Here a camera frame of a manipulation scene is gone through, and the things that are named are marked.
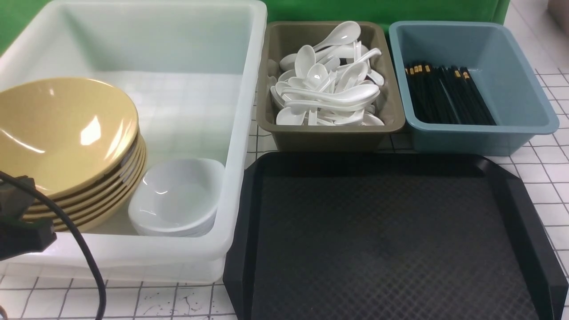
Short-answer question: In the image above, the brown plastic spoon bin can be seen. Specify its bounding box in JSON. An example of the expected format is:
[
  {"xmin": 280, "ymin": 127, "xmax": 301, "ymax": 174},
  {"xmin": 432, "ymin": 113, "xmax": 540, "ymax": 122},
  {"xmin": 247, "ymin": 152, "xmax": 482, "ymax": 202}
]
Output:
[{"xmin": 256, "ymin": 21, "xmax": 406, "ymax": 152}]

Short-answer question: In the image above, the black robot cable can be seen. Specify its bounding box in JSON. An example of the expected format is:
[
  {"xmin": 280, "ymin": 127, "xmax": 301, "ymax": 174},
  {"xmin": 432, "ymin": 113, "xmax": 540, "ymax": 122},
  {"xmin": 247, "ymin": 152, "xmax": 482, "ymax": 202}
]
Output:
[{"xmin": 0, "ymin": 171, "xmax": 107, "ymax": 320}]

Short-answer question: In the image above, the stacked yellow bowl top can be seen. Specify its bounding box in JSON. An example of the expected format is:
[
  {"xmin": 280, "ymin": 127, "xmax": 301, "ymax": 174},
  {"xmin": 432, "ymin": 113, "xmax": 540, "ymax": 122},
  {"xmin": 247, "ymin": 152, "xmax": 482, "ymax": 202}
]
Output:
[{"xmin": 0, "ymin": 77, "xmax": 148, "ymax": 232}]

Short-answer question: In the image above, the pile of white spoons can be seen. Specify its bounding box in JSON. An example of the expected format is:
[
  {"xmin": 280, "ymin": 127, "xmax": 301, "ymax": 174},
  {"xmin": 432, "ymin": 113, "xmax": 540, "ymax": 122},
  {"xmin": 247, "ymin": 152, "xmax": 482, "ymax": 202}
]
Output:
[{"xmin": 269, "ymin": 21, "xmax": 385, "ymax": 126}]

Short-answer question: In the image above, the green backdrop cloth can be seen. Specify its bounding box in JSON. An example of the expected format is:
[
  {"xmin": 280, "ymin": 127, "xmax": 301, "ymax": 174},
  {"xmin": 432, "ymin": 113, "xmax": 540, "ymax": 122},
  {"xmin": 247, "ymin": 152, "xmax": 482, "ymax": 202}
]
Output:
[{"xmin": 0, "ymin": 0, "xmax": 509, "ymax": 52}]

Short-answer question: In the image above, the blue plastic chopstick bin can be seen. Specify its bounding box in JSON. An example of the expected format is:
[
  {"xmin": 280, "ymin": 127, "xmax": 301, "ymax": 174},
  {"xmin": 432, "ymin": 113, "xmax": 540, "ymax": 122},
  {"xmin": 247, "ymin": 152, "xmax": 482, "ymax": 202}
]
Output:
[{"xmin": 389, "ymin": 21, "xmax": 559, "ymax": 156}]

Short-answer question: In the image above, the bundle of black chopsticks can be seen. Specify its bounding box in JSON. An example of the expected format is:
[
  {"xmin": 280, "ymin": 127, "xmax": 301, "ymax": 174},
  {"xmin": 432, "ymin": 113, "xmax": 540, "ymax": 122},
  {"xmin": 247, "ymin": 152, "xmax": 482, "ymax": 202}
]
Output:
[{"xmin": 404, "ymin": 61, "xmax": 497, "ymax": 126}]

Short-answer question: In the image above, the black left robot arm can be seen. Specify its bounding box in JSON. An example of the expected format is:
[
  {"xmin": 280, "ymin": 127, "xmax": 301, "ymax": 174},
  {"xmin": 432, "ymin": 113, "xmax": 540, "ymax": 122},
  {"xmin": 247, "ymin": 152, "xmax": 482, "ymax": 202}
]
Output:
[{"xmin": 0, "ymin": 181, "xmax": 57, "ymax": 261}]

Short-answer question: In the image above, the stacked white sauce dish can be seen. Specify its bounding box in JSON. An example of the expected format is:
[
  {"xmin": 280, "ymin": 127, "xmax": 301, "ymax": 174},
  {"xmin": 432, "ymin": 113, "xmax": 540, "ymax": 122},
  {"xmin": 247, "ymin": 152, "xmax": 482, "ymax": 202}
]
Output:
[{"xmin": 128, "ymin": 158, "xmax": 225, "ymax": 237}]

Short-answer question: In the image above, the black plastic serving tray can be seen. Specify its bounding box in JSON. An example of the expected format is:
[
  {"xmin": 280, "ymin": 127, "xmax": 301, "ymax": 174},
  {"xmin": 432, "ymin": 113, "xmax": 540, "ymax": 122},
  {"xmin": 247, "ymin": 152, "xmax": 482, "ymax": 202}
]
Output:
[{"xmin": 222, "ymin": 152, "xmax": 568, "ymax": 320}]

